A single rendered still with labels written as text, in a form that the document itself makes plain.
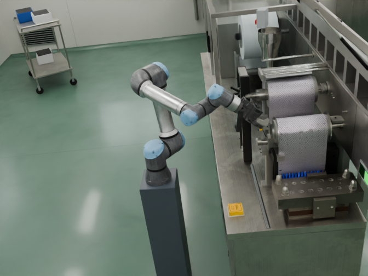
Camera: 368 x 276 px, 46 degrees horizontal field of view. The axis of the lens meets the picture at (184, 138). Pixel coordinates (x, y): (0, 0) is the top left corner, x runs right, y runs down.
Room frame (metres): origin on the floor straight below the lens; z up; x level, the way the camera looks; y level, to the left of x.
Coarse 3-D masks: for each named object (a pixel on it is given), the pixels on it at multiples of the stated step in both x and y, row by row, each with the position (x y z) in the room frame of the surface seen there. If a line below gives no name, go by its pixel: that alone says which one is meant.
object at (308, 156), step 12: (300, 144) 1.77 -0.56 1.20; (312, 144) 1.77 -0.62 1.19; (324, 144) 1.76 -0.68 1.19; (288, 156) 1.77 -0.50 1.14; (300, 156) 1.77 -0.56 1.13; (312, 156) 1.77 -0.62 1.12; (324, 156) 1.76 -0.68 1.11; (288, 168) 1.77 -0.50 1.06; (300, 168) 1.77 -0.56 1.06; (312, 168) 1.77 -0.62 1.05; (324, 168) 1.76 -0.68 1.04
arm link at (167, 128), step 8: (152, 64) 2.20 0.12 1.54; (160, 64) 2.20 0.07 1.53; (152, 72) 2.13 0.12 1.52; (160, 72) 2.16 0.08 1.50; (168, 72) 2.20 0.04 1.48; (152, 80) 2.11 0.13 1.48; (160, 80) 2.15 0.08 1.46; (160, 88) 2.14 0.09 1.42; (160, 112) 2.13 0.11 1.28; (168, 112) 2.14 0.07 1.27; (160, 120) 2.13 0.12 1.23; (168, 120) 2.13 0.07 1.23; (160, 128) 2.14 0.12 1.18; (168, 128) 2.12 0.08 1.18; (176, 128) 2.17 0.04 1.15; (160, 136) 2.12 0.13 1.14; (168, 136) 2.10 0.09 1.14; (176, 136) 2.12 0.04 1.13; (168, 144) 2.08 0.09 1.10; (176, 144) 2.10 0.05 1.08; (184, 144) 2.15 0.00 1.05
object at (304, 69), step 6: (288, 66) 2.14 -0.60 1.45; (294, 66) 2.14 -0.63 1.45; (300, 66) 2.14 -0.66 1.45; (306, 66) 2.11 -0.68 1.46; (312, 66) 2.10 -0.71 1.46; (318, 66) 2.10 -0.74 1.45; (324, 66) 2.09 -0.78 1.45; (258, 72) 2.15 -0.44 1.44; (264, 72) 2.11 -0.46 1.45; (270, 72) 2.11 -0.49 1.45; (276, 72) 2.08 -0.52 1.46; (282, 72) 2.07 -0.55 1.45; (288, 72) 2.07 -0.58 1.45; (294, 72) 2.07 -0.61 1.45; (300, 72) 2.07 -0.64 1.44; (306, 72) 2.08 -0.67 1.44
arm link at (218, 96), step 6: (216, 84) 1.87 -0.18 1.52; (210, 90) 1.86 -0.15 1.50; (216, 90) 1.84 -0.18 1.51; (222, 90) 1.85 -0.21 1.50; (210, 96) 1.84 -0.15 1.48; (216, 96) 1.83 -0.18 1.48; (222, 96) 1.83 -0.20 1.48; (228, 96) 1.84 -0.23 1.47; (210, 102) 1.87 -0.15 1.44; (216, 102) 1.85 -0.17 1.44; (222, 102) 1.83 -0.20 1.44; (228, 102) 1.83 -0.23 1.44
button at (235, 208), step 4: (228, 204) 1.72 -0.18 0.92; (232, 204) 1.71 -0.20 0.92; (236, 204) 1.71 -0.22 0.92; (240, 204) 1.70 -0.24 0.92; (228, 208) 1.69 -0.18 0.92; (232, 208) 1.68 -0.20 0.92; (236, 208) 1.68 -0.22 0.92; (240, 208) 1.68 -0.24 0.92; (232, 212) 1.65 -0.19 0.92; (236, 212) 1.65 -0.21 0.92; (240, 212) 1.65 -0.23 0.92
